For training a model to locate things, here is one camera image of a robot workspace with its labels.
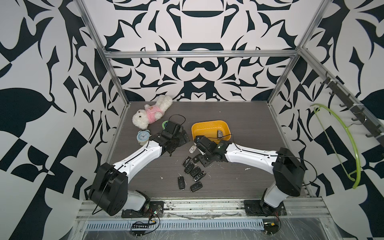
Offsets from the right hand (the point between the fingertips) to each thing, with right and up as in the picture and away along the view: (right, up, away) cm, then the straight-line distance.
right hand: (203, 155), depth 86 cm
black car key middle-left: (-8, -7, +1) cm, 11 cm away
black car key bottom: (-4, -15, -6) cm, 17 cm away
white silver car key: (-6, +2, +8) cm, 10 cm away
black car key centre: (-4, -8, -1) cm, 9 cm away
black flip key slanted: (-9, -4, +3) cm, 11 cm away
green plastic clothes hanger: (+58, +27, -6) cm, 65 cm away
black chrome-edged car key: (-3, -12, -3) cm, 12 cm away
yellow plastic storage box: (+6, +13, +19) cm, 24 cm away
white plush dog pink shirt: (-39, +21, +14) cm, 46 cm away
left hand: (-11, +10, +1) cm, 15 cm away
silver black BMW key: (+13, +10, +16) cm, 23 cm away
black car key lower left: (-12, -13, -4) cm, 18 cm away
